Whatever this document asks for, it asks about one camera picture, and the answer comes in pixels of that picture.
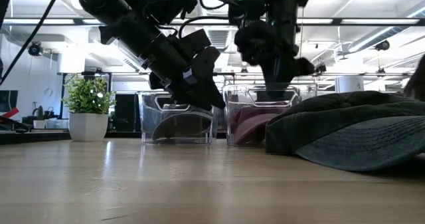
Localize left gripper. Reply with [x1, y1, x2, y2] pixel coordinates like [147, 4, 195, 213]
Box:
[142, 37, 226, 111]

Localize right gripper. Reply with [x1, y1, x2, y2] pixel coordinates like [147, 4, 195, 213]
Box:
[234, 19, 315, 92]

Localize clear plastic bin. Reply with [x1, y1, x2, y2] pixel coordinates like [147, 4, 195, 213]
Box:
[222, 83, 318, 148]
[138, 90, 215, 146]

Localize black cabinet row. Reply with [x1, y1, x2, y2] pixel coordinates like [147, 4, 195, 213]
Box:
[112, 91, 142, 132]

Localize white round column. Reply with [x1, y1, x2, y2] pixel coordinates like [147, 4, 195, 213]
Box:
[335, 51, 365, 94]

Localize green plant in white pot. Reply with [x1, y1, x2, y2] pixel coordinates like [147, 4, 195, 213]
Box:
[61, 74, 117, 142]

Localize black overhead light bar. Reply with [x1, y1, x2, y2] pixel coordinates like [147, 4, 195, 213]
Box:
[0, 17, 425, 27]

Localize small cactus in pot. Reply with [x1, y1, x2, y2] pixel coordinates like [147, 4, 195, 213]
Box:
[33, 105, 46, 130]

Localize red object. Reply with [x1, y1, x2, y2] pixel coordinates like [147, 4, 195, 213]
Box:
[0, 107, 20, 120]

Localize dark monitor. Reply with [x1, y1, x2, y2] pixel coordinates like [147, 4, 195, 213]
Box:
[0, 90, 19, 114]

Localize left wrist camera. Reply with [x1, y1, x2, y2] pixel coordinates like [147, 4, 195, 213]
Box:
[179, 29, 212, 57]

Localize silver ventilation duct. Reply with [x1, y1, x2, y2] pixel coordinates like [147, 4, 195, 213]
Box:
[205, 29, 234, 51]

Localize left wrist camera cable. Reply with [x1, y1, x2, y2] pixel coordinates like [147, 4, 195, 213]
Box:
[159, 15, 207, 39]

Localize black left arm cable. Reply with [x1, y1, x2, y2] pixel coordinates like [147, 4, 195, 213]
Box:
[0, 0, 64, 86]

